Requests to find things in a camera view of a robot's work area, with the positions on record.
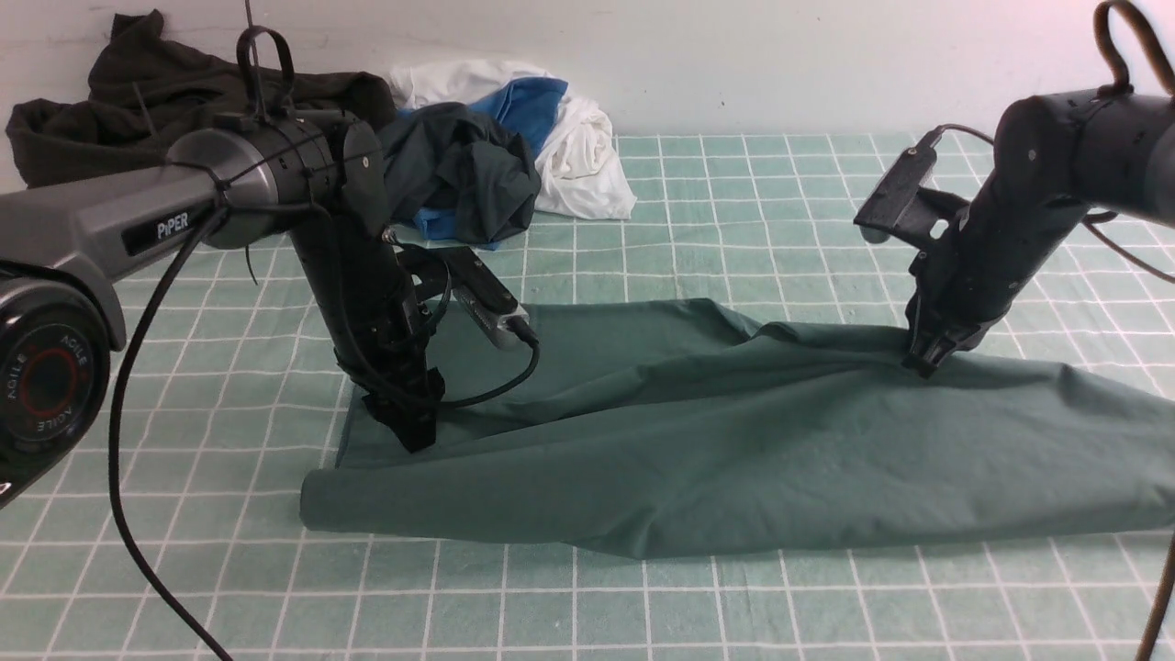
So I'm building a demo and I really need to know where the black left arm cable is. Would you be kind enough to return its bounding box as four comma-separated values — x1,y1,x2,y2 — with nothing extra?
108,26,543,661

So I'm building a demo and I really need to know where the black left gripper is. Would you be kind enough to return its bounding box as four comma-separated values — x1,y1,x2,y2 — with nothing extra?
290,217,439,454

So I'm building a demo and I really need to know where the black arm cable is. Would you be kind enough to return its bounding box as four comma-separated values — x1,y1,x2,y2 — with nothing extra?
909,0,1175,661
108,26,543,661

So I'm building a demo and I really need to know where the blue crumpled garment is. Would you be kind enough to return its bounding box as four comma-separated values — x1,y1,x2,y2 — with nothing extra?
380,76,568,250

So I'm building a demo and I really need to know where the white crumpled garment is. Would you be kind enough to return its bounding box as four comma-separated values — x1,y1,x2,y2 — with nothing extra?
387,59,637,220

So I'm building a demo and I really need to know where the green long-sleeve top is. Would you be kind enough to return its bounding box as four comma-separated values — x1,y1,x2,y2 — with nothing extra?
298,298,1174,559

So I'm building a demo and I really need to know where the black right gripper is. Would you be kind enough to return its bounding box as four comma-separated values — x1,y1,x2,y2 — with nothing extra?
901,188,1092,379

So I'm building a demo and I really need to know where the dark teal crumpled garment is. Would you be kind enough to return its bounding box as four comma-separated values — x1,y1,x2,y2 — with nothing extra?
376,102,541,247

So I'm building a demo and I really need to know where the green checked tablecloth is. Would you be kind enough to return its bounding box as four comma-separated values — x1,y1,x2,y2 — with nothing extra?
0,134,1175,661

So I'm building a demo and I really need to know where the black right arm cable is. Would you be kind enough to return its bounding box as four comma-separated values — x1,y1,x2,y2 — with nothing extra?
909,0,1175,661

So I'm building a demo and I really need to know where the dark olive crumpled garment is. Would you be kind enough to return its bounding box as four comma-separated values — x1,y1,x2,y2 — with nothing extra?
6,11,397,189

